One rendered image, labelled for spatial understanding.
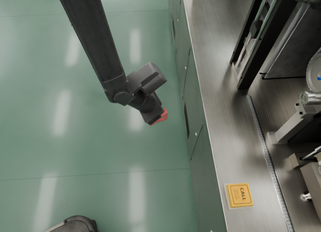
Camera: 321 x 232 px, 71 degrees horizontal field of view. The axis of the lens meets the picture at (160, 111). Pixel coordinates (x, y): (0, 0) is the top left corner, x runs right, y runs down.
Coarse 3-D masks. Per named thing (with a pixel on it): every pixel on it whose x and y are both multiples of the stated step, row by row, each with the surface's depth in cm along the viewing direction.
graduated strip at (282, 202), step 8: (248, 96) 96; (256, 112) 92; (256, 120) 90; (256, 128) 88; (264, 136) 86; (264, 144) 85; (264, 152) 83; (272, 168) 80; (272, 176) 79; (280, 192) 76; (280, 200) 75; (288, 216) 72; (288, 224) 71
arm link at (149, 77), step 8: (152, 64) 56; (136, 72) 56; (144, 72) 55; (152, 72) 54; (160, 72) 58; (128, 80) 56; (136, 80) 55; (144, 80) 55; (152, 80) 56; (160, 80) 56; (136, 88) 55; (144, 88) 57; (152, 88) 57; (120, 96) 52; (128, 96) 53
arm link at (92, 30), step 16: (64, 0) 31; (80, 0) 32; (96, 0) 33; (80, 16) 34; (96, 16) 35; (80, 32) 36; (96, 32) 37; (96, 48) 40; (112, 48) 42; (96, 64) 43; (112, 64) 45; (112, 80) 47; (112, 96) 52
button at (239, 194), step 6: (228, 186) 75; (234, 186) 75; (240, 186) 75; (246, 186) 75; (228, 192) 75; (234, 192) 74; (240, 192) 74; (246, 192) 74; (234, 198) 73; (240, 198) 73; (246, 198) 73; (234, 204) 72; (240, 204) 72; (246, 204) 72; (252, 204) 72
